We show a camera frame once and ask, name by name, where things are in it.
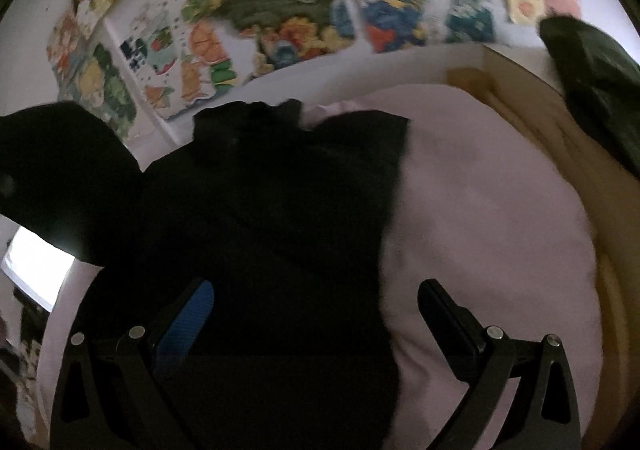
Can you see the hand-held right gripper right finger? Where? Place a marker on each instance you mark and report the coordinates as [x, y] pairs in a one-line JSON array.
[[445, 325]]

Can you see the black garment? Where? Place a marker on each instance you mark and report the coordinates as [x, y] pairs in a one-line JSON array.
[[270, 210]]

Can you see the window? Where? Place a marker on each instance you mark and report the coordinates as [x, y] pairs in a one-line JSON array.
[[35, 270]]

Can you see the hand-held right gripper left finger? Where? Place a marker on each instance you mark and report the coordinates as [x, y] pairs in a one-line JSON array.
[[185, 325]]

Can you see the blond character drawing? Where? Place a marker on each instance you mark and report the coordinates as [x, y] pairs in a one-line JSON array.
[[105, 90]]

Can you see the wooden bed frame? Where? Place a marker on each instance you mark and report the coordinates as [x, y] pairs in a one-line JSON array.
[[575, 165]]

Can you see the dark green garment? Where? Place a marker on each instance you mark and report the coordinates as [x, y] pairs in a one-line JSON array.
[[595, 90]]

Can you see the pink duvet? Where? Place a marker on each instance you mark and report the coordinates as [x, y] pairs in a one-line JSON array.
[[490, 230]]

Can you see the turtles drawing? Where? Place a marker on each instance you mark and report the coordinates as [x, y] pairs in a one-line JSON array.
[[160, 60]]

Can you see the orange landscape drawing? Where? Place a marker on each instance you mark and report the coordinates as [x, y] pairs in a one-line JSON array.
[[270, 5]]

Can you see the orange-haired girl drawing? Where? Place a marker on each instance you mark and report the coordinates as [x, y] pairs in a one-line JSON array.
[[67, 45]]

